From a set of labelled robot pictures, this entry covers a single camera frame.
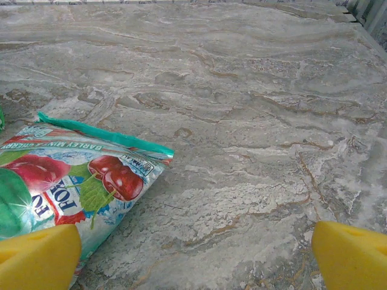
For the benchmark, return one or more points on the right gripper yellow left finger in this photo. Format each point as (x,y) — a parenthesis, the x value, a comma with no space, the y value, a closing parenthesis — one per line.
(36,259)

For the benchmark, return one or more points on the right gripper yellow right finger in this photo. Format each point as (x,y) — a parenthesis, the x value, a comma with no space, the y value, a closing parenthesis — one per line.
(353,259)

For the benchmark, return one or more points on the Fox's cherry mint candy bag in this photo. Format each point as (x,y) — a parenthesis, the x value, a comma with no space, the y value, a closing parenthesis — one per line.
(90,169)

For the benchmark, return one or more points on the dark green chips bag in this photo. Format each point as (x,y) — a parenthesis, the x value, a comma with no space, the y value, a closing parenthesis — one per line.
(1,119)

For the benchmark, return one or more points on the aluminium frame rail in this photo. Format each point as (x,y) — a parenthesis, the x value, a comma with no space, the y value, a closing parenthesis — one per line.
(372,18)

